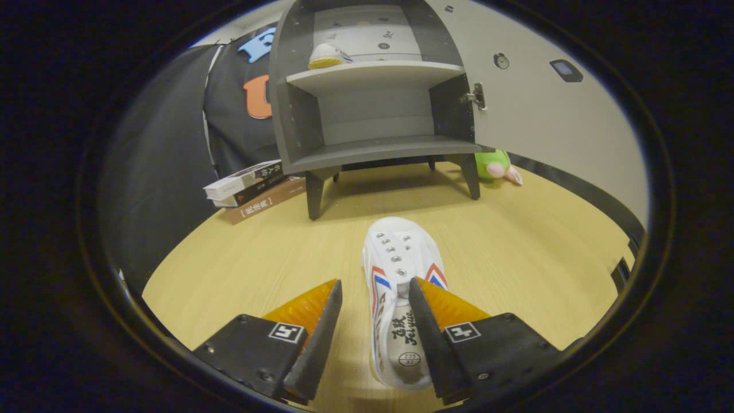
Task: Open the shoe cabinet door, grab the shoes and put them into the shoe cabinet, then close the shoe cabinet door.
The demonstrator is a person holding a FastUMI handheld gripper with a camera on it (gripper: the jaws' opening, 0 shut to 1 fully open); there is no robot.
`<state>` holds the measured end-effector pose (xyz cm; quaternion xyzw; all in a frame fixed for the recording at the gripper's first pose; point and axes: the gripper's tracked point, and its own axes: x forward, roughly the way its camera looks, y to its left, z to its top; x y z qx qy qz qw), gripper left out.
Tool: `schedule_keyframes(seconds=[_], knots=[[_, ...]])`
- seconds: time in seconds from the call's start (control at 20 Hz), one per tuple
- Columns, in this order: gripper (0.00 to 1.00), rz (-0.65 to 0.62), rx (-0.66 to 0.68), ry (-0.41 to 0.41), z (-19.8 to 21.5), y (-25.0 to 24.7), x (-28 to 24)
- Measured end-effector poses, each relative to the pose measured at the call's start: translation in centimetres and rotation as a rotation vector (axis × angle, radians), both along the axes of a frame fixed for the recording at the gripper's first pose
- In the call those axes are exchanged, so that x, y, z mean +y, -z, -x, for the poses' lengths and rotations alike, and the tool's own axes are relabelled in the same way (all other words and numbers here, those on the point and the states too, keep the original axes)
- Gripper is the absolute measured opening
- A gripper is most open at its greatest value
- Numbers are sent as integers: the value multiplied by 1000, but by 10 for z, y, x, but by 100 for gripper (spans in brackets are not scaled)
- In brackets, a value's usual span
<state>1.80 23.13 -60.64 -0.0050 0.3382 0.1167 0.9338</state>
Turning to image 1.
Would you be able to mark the black backdrop cloth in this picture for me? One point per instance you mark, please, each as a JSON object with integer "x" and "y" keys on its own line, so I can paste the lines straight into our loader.
{"x": 166, "y": 172}

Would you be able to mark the green pink plush toy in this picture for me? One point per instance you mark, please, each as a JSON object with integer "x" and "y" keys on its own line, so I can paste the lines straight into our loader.
{"x": 490, "y": 163}

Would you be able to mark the black book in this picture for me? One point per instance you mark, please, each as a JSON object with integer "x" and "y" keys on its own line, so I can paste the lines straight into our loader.
{"x": 258, "y": 192}

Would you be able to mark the brown book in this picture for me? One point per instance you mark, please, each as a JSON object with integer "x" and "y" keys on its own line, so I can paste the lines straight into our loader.
{"x": 269, "y": 203}

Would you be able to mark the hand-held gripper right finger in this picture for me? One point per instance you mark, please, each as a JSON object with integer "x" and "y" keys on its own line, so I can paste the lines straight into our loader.
{"x": 433, "y": 350}

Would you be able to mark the pale grey shoe cabinet door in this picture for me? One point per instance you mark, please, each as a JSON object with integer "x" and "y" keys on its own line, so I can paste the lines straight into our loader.
{"x": 545, "y": 126}

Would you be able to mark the white canvas shoe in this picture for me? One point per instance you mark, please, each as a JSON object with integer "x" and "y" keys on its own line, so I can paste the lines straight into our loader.
{"x": 328, "y": 57}
{"x": 395, "y": 252}

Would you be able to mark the grey shoe cabinet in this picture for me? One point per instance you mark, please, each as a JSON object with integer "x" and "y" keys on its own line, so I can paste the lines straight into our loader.
{"x": 373, "y": 74}

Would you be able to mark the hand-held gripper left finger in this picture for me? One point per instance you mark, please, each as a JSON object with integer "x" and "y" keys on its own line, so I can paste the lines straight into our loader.
{"x": 318, "y": 344}

